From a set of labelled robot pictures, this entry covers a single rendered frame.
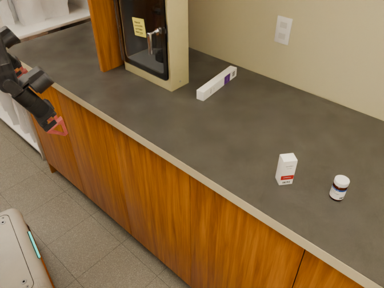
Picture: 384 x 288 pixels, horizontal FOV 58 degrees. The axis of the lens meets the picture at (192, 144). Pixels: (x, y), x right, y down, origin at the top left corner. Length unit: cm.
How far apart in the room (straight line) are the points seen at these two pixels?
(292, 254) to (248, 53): 100
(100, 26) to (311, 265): 127
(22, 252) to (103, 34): 110
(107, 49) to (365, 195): 124
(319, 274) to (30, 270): 127
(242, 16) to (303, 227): 105
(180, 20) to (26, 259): 129
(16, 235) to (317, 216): 146
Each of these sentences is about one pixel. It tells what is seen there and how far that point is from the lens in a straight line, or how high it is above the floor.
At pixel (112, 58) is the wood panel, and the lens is 177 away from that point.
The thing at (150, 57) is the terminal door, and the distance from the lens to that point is 155.
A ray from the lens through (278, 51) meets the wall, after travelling 166.
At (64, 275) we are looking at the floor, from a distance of 212.
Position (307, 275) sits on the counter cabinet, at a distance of 116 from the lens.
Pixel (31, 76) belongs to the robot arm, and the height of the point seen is 121.
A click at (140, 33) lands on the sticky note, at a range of 155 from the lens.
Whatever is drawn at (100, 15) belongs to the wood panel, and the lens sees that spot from 168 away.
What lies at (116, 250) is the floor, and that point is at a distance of 213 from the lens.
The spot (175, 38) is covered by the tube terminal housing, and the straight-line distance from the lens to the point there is 147.
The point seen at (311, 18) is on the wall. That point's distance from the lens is 155.
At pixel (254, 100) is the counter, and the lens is 150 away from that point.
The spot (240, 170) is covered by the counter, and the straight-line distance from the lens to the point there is 115.
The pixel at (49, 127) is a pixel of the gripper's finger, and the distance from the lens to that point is 123.
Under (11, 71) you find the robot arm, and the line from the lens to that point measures 116.
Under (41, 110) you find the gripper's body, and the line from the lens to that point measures 124.
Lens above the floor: 172
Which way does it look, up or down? 39 degrees down
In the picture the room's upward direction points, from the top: straight up
